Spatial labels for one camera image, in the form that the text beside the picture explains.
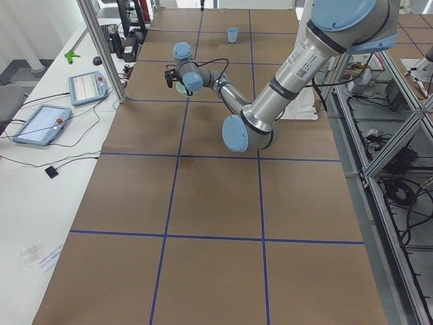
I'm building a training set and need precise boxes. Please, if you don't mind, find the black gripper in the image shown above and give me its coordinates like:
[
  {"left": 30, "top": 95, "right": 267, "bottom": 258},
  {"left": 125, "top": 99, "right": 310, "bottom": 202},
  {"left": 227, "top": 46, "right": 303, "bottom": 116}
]
[{"left": 164, "top": 66, "right": 179, "bottom": 89}]

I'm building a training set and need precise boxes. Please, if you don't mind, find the light green ceramic bowl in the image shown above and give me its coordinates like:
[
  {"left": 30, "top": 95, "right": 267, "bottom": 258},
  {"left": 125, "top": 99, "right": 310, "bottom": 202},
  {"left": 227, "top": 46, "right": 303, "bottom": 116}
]
[{"left": 176, "top": 82, "right": 188, "bottom": 97}]

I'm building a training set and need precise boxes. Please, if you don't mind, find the light blue plastic cup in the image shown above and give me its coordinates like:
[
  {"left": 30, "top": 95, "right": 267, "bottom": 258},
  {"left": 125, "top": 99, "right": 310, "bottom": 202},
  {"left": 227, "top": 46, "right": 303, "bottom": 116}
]
[{"left": 227, "top": 27, "right": 238, "bottom": 43}]

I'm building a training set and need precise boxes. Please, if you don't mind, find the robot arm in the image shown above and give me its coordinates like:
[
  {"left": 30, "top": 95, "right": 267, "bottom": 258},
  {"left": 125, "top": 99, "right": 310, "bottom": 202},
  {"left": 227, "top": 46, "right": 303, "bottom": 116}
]
[{"left": 164, "top": 1, "right": 400, "bottom": 152}]

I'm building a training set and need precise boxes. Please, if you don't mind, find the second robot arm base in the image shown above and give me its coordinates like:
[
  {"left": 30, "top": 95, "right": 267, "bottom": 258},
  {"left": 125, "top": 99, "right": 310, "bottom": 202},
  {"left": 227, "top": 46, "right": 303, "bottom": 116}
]
[{"left": 401, "top": 47, "right": 432, "bottom": 82}]

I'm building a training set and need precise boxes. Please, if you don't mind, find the black monitor stand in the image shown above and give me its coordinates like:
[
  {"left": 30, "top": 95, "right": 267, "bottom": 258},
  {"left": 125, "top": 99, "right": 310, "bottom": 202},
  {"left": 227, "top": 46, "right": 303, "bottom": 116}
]
[{"left": 116, "top": 0, "right": 147, "bottom": 39}]

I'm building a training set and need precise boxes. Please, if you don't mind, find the black box with label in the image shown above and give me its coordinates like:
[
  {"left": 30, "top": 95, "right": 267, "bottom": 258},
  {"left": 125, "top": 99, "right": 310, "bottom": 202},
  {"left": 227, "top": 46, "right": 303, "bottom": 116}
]
[{"left": 122, "top": 30, "right": 147, "bottom": 63}]

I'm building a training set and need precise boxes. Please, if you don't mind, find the black thermos bottle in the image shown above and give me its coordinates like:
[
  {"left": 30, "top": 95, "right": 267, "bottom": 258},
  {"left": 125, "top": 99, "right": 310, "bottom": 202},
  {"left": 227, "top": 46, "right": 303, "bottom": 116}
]
[{"left": 110, "top": 32, "right": 124, "bottom": 59}]

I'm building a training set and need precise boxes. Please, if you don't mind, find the far teach pendant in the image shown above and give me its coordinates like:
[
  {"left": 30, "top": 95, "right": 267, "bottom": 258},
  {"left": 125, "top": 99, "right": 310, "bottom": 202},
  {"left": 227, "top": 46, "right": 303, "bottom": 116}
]
[{"left": 68, "top": 71, "right": 108, "bottom": 106}]

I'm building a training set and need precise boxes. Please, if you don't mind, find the teach pendant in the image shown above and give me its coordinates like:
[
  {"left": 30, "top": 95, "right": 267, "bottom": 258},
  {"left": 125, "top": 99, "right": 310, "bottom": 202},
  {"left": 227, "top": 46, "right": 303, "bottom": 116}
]
[
  {"left": 68, "top": 71, "right": 108, "bottom": 106},
  {"left": 12, "top": 104, "right": 72, "bottom": 146}
]

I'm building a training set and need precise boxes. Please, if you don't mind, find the green plastic clip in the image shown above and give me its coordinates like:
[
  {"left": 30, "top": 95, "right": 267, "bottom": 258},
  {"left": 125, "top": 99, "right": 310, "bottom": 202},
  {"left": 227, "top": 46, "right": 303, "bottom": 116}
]
[{"left": 64, "top": 49, "right": 80, "bottom": 64}]

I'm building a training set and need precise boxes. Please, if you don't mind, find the near teach pendant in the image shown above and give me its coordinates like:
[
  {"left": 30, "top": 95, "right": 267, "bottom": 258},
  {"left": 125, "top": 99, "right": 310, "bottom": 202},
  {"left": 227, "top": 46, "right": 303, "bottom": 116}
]
[{"left": 12, "top": 104, "right": 72, "bottom": 146}]

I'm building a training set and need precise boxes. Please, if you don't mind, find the small black square pad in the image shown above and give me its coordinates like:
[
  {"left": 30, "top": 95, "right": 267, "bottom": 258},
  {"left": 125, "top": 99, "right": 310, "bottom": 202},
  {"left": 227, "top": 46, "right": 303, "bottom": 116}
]
[{"left": 45, "top": 166, "right": 59, "bottom": 179}]

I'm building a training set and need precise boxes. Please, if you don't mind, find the clear plastic bag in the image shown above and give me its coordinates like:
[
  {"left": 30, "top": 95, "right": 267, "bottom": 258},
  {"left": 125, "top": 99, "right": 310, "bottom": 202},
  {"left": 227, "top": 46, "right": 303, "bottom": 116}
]
[{"left": 18, "top": 239, "right": 45, "bottom": 269}]

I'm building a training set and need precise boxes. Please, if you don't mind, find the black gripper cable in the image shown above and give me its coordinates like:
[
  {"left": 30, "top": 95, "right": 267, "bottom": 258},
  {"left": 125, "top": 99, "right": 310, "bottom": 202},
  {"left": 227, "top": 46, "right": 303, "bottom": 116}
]
[{"left": 187, "top": 58, "right": 230, "bottom": 82}]

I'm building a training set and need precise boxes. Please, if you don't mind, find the aluminium frame post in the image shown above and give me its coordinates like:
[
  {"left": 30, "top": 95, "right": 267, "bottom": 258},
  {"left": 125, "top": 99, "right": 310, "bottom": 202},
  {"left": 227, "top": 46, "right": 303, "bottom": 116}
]
[{"left": 76, "top": 0, "right": 126, "bottom": 104}]

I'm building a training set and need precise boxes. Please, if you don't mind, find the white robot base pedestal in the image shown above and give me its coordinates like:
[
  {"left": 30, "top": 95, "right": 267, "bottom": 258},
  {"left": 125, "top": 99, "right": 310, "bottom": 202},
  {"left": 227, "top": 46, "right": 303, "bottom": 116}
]
[{"left": 281, "top": 87, "right": 318, "bottom": 121}]

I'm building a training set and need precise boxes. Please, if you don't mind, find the aluminium frame rack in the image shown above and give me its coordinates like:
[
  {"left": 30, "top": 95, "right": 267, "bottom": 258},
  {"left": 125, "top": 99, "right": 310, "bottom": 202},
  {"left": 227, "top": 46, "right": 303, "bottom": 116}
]
[{"left": 315, "top": 44, "right": 432, "bottom": 324}]

